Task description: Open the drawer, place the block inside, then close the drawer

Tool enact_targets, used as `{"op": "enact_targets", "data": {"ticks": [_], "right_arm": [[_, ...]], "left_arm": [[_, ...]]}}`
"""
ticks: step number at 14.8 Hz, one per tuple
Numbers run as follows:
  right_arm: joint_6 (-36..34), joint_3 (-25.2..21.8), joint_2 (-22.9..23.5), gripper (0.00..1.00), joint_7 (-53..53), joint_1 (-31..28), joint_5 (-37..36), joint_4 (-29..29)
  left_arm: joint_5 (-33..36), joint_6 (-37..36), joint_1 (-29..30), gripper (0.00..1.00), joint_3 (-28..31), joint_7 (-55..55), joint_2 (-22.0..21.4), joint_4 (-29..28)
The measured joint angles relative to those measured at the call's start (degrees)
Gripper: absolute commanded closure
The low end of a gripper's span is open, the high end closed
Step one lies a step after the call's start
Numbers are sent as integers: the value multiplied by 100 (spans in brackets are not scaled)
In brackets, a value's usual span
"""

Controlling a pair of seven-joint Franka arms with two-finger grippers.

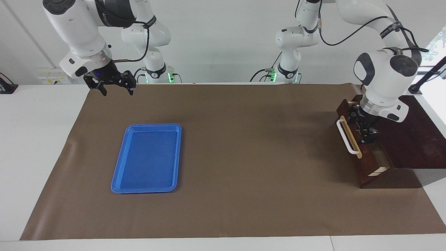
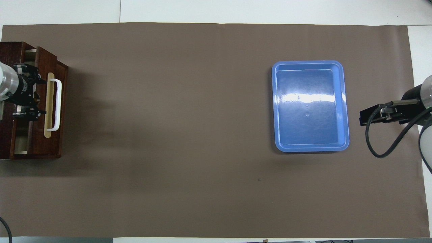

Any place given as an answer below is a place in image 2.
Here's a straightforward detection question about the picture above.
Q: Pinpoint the wooden drawer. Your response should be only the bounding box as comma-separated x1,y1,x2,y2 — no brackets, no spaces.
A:
9,46,69,160

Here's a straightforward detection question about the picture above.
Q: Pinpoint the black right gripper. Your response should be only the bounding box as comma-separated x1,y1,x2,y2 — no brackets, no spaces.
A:
358,84,426,127

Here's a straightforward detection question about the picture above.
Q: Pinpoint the white drawer handle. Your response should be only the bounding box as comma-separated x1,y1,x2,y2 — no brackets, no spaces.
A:
46,78,62,132

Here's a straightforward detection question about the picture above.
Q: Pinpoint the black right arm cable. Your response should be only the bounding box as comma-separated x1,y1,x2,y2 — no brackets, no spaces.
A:
365,100,432,158

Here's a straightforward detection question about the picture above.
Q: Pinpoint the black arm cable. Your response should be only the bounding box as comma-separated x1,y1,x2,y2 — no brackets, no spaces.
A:
365,100,432,158
0,216,13,243

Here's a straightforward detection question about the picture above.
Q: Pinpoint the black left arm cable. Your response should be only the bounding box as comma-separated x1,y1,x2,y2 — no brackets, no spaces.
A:
0,216,13,243

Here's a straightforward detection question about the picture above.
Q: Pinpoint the brown table mat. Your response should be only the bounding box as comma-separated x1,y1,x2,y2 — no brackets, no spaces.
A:
0,22,431,238

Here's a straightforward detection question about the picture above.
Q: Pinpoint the dark wooden cabinet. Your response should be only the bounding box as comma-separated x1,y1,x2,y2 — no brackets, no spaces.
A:
0,42,38,160

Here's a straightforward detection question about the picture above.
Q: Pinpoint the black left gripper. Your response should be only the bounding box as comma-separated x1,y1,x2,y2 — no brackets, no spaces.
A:
11,63,48,122

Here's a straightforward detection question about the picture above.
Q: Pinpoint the blue plastic tray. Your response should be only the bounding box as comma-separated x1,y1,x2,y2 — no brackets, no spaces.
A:
271,60,350,153

